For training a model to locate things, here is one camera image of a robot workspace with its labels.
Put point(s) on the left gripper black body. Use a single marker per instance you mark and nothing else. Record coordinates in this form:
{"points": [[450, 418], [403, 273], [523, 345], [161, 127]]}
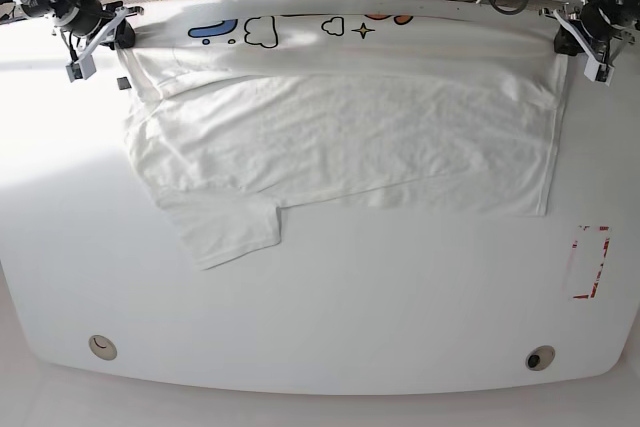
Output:
{"points": [[596, 23]]}

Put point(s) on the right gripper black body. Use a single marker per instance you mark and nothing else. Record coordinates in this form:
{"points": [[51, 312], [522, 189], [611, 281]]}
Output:
{"points": [[87, 19]]}

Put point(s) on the white printed T-shirt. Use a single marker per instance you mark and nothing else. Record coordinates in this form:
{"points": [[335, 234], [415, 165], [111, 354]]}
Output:
{"points": [[233, 121]]}

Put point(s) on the red tape rectangle marking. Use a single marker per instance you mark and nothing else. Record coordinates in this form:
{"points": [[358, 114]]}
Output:
{"points": [[586, 261]]}

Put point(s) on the left table grommet hole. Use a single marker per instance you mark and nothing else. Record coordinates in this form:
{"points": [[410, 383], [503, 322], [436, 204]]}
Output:
{"points": [[102, 347]]}

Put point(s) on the table grommet hole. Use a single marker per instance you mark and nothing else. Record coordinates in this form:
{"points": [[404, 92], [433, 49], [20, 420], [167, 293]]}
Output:
{"points": [[540, 358], [102, 347]]}

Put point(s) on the right table grommet hole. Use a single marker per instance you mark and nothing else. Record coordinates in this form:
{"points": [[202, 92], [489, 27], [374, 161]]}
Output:
{"points": [[540, 358]]}

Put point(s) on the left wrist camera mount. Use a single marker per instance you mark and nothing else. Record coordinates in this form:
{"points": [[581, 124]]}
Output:
{"points": [[599, 65]]}

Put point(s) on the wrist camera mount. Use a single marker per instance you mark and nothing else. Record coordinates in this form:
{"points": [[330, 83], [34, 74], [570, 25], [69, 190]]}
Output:
{"points": [[82, 65], [599, 65]]}

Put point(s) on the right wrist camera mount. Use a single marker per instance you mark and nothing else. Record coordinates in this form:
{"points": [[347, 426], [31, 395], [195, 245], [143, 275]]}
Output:
{"points": [[82, 65]]}

